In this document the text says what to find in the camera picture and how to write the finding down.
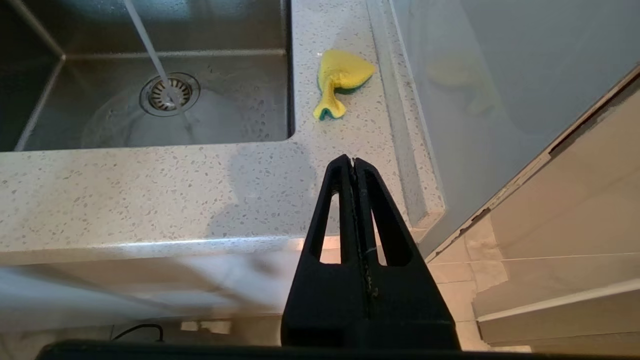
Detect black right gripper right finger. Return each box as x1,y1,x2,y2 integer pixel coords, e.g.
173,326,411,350
354,158,461,351

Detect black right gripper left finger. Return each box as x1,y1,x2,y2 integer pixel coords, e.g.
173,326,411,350
281,154,372,351

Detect yellow green sponge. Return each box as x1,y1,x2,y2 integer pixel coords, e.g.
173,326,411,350
313,49,377,122

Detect stainless steel sink basin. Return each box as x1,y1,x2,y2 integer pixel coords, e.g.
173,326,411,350
0,0,296,153

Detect beige wooden cabinet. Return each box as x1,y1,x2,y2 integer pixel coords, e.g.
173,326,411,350
470,65,640,351

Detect white base cabinet front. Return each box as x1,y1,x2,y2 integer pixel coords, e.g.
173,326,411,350
0,249,303,335

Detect round metal drain strainer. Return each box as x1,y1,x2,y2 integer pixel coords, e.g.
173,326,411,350
139,72,201,117

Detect black floor cable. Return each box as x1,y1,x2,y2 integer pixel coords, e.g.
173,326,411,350
112,323,166,342

